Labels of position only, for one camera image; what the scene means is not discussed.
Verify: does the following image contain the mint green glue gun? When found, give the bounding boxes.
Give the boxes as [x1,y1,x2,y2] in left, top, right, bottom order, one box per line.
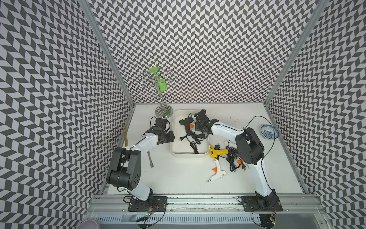
[189,123,206,141]

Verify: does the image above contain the white glue gun orange trigger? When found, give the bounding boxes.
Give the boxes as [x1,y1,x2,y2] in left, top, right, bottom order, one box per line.
[188,113,201,133]

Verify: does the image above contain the black glue gun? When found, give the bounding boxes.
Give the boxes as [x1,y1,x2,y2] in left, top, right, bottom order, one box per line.
[179,116,201,155]

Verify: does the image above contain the white plastic storage box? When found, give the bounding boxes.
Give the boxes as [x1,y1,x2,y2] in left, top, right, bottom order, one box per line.
[170,110,209,158]

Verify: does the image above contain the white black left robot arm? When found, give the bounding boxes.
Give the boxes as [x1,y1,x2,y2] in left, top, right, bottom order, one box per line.
[106,118,175,201]

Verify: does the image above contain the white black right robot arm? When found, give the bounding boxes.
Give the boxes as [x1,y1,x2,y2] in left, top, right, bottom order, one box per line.
[194,110,278,210]

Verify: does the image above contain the yellow glue gun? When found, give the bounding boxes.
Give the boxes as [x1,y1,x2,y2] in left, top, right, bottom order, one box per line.
[209,145,228,159]

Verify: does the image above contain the metal file tool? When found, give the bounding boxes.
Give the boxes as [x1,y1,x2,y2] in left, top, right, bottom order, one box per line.
[147,151,154,168]

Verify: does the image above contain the silver stand green leaves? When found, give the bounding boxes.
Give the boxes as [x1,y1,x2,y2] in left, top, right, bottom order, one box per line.
[138,66,173,119]

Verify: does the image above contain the blue white ceramic bowl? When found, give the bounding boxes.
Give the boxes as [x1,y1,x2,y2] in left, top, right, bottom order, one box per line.
[260,125,279,140]

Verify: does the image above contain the wooden stick at wall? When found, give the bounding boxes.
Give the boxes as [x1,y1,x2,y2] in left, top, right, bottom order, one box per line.
[123,125,128,146]

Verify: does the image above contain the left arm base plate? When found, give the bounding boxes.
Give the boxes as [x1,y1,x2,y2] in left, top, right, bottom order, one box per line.
[128,196,168,213]

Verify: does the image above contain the aluminium front rail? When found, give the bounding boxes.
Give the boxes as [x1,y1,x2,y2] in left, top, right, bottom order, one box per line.
[86,194,326,215]

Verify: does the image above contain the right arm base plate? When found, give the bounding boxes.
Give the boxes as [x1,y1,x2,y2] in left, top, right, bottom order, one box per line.
[240,196,283,212]

